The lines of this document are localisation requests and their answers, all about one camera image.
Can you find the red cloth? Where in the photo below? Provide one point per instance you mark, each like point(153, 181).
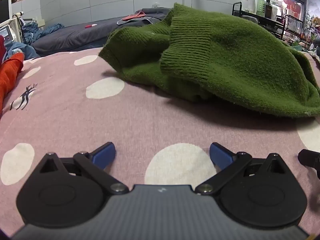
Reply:
point(133, 16)

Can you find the grey garment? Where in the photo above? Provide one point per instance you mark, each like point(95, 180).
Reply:
point(152, 17)

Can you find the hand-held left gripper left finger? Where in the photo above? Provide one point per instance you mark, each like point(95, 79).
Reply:
point(103, 155)

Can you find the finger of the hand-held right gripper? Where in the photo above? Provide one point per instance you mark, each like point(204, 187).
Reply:
point(308, 158)

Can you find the tall white bottle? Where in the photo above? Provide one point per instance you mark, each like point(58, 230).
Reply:
point(250, 1)

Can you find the small red-white object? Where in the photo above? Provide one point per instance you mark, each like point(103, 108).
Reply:
point(90, 25)

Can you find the dark brown bottle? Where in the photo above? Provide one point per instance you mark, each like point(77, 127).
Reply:
point(268, 9)

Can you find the small white bottle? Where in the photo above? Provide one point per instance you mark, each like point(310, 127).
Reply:
point(275, 11)

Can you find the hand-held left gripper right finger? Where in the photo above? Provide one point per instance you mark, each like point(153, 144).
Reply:
point(221, 155)

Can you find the green knit sweater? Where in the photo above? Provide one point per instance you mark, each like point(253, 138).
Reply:
point(225, 62)

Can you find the green bottle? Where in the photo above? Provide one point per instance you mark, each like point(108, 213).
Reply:
point(261, 6)

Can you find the black metal rack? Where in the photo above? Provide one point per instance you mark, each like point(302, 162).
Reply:
point(260, 21)

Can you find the red-orange cloth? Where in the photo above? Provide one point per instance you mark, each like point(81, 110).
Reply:
point(10, 72)

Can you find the dark grey mattress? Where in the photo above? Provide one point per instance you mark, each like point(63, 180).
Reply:
point(75, 35)

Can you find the pink dotted bedsheet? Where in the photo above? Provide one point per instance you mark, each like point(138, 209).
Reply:
point(105, 122)

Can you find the mixed clothes pile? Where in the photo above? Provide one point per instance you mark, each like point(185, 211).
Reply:
point(315, 47)

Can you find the blue clothes pile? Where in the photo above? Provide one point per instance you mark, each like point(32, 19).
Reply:
point(37, 31)

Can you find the computer monitor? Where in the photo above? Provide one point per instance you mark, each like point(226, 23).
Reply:
point(3, 8)

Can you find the light blue cloth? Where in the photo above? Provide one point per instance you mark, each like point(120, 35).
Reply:
point(21, 50)

